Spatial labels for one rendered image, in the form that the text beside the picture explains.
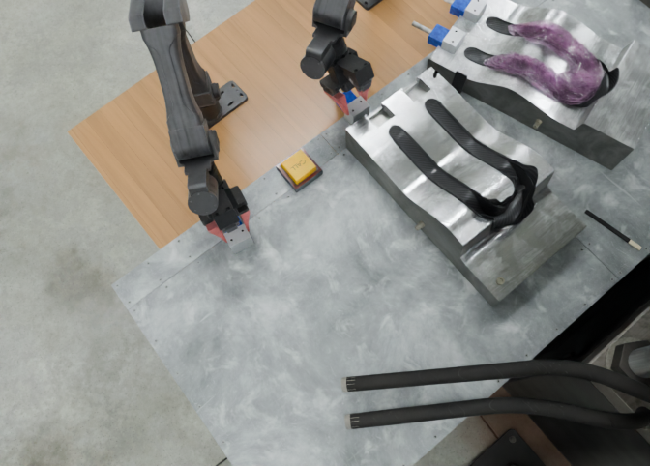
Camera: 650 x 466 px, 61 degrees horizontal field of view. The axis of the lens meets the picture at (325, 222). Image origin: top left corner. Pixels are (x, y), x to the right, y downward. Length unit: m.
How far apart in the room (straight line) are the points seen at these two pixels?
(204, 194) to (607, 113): 0.89
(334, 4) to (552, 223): 0.65
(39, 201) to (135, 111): 1.06
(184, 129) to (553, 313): 0.85
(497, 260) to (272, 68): 0.74
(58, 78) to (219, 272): 1.64
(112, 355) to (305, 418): 1.12
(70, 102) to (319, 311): 1.72
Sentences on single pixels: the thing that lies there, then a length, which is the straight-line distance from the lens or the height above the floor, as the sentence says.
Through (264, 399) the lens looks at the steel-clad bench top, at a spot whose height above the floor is 0.80.
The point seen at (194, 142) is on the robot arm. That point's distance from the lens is 1.08.
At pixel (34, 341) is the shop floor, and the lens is 2.32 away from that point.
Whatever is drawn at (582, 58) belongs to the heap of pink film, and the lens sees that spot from 1.45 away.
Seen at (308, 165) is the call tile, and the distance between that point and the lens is 1.30.
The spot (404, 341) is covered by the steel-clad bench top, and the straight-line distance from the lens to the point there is 1.22.
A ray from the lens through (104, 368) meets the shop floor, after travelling 2.19.
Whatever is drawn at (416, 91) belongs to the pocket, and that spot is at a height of 0.86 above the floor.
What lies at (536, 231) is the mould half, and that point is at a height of 0.86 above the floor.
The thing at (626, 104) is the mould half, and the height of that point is 0.91.
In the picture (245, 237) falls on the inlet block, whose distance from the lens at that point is 1.23.
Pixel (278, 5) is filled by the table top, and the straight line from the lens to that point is 1.61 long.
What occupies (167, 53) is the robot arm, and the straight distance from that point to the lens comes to 1.06.
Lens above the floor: 2.00
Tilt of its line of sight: 70 degrees down
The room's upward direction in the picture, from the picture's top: 7 degrees counter-clockwise
